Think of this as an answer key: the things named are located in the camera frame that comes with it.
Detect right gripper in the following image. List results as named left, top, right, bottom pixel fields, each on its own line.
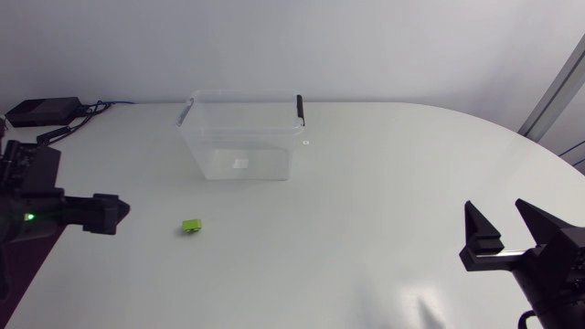
left=459, top=197, right=585, bottom=329

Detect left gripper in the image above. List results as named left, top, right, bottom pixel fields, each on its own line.
left=0, top=186, right=132, bottom=245

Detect clear plastic container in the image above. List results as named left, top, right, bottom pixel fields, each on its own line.
left=175, top=89, right=306, bottom=182

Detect black power brick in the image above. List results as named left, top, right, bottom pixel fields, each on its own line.
left=5, top=96, right=84, bottom=129

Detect black cable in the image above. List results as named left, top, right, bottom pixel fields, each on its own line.
left=35, top=101, right=113, bottom=147

